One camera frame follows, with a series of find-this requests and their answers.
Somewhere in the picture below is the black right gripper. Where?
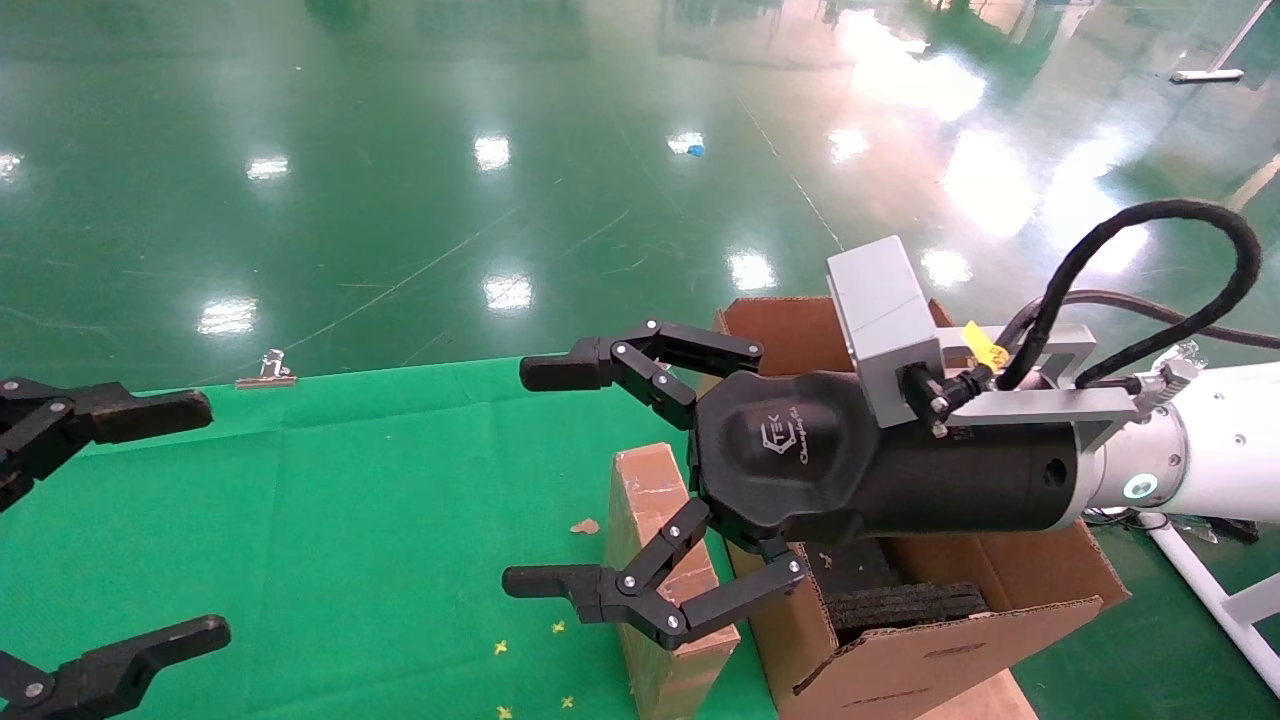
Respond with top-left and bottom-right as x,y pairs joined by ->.
502,320 -> 1086,651

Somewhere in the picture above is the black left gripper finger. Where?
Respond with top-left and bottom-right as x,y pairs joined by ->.
0,615 -> 232,720
0,378 -> 213,513

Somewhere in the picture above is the small brown cardboard box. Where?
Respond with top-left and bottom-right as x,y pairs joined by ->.
605,443 -> 742,720

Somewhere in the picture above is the large open cardboard carton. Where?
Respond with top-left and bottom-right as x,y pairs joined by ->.
714,296 -> 1132,720

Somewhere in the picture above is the silver metal binder clip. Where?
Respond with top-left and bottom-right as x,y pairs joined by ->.
235,349 -> 298,389

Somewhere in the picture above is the green table cloth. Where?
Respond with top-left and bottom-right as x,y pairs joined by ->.
0,357 -> 781,720

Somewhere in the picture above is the black foam lining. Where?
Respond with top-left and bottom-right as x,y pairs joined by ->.
805,540 -> 991,643

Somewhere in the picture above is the white metal stand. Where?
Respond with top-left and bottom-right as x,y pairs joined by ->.
1170,0 -> 1273,84

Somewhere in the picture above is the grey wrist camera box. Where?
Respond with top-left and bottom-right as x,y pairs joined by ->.
826,236 -> 951,431

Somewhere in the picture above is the yellow cable tag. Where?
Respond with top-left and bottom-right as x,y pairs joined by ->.
962,321 -> 1011,372

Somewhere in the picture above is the grey metal camera bracket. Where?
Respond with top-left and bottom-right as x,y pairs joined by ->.
935,322 -> 1143,453

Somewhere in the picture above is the thin black cable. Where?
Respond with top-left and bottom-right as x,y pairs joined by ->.
1000,290 -> 1280,351

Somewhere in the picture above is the white metal frame leg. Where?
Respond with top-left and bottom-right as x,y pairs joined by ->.
1145,515 -> 1280,697

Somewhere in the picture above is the thick black braided cable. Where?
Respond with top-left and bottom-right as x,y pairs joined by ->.
995,200 -> 1263,393

